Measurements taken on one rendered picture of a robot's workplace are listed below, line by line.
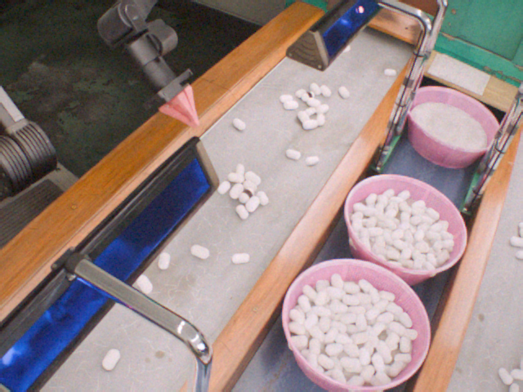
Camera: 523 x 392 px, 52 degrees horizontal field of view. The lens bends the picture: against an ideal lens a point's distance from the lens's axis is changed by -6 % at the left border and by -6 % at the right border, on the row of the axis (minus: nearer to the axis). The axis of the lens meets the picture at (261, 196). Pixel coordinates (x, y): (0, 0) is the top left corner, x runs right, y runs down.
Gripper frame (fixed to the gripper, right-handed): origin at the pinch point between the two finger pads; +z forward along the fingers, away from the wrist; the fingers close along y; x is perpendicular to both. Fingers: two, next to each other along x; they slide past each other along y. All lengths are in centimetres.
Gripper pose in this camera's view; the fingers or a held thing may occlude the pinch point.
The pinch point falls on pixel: (194, 123)
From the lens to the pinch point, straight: 111.6
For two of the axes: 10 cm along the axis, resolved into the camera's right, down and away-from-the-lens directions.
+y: 4.7, -5.9, 6.6
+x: -6.5, 2.7, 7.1
